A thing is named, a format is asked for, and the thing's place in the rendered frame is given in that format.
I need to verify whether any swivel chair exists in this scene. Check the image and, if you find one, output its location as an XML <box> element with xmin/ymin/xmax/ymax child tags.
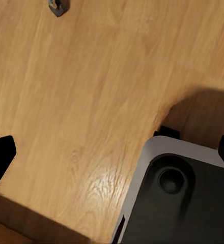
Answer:
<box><xmin>48</xmin><ymin>0</ymin><xmax>66</xmax><ymax>16</ymax></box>

